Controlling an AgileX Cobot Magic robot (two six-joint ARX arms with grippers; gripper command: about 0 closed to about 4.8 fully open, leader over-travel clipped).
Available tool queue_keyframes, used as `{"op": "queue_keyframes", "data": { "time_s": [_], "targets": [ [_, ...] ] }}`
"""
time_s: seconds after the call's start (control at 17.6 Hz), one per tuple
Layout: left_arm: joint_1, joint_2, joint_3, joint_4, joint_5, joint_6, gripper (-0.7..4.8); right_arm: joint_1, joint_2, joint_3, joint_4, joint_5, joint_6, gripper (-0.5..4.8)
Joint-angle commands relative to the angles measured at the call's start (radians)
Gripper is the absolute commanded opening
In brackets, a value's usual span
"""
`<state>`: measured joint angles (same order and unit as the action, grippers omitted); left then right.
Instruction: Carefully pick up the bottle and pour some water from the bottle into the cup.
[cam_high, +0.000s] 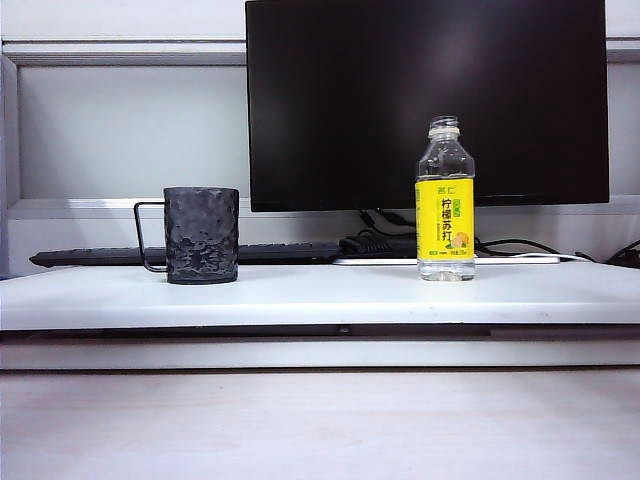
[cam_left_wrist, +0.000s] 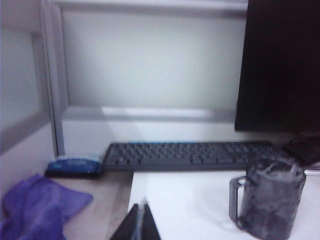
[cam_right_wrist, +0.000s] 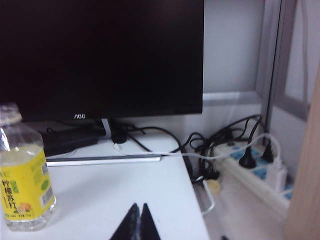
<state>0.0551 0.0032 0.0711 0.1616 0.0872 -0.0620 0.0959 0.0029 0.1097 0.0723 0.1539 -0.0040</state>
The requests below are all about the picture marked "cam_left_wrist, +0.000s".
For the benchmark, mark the aluminium partition frame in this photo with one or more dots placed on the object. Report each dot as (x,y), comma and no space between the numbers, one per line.
(56,100)

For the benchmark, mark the purple cloth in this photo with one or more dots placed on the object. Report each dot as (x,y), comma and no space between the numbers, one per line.
(37,207)

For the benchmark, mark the blue tissue pack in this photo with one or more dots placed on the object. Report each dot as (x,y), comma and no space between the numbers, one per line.
(75,163)

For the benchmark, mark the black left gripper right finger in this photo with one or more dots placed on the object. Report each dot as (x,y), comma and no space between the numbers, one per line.
(151,225)

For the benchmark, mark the dark textured glass mug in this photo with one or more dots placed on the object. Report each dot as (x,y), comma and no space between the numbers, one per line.
(270,200)

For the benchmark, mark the flat black pad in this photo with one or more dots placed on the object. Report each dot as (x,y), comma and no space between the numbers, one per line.
(72,175)

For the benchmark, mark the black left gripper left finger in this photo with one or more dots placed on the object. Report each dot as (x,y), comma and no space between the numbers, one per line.
(132,225)

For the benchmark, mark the black computer keyboard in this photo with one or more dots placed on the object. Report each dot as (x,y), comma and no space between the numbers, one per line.
(187,157)

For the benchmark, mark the black computer monitor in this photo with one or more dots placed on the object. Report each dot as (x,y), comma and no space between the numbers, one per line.
(280,62)

